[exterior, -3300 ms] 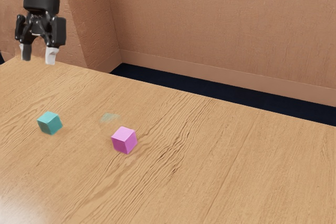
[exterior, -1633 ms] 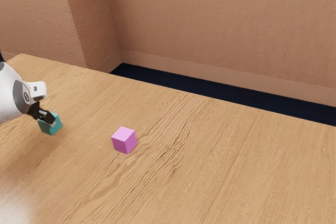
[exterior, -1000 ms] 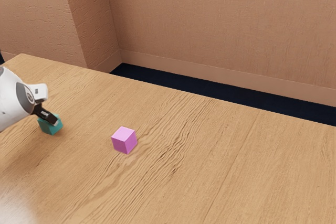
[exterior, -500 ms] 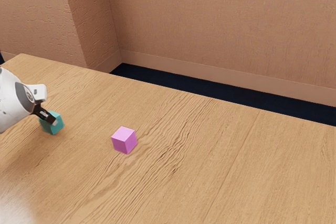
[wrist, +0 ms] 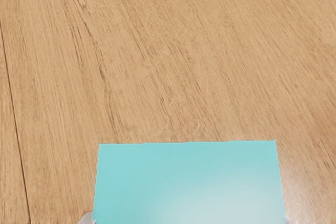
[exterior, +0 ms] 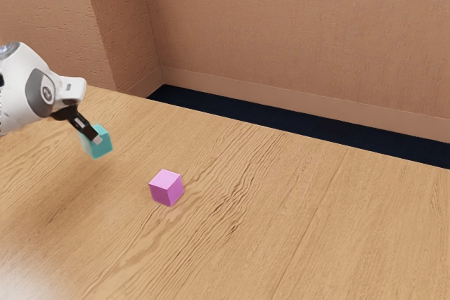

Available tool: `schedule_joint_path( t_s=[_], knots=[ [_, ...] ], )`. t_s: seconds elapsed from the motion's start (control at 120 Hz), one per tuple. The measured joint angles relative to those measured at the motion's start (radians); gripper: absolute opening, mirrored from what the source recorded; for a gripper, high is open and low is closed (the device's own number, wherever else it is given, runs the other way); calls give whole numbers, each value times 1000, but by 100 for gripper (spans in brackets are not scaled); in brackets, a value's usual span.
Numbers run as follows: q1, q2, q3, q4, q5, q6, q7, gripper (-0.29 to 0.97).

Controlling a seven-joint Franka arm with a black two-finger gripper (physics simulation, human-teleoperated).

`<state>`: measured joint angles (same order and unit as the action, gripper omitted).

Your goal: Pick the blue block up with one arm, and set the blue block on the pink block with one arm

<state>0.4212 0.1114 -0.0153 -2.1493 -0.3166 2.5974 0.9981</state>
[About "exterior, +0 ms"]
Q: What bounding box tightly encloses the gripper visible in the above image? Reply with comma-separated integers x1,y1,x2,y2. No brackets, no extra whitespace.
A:
51,104,103,145

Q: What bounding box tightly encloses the teal block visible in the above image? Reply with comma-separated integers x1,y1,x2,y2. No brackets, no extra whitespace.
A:
79,124,114,160

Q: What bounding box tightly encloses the pink block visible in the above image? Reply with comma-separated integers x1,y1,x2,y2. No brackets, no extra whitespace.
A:
148,169,185,207

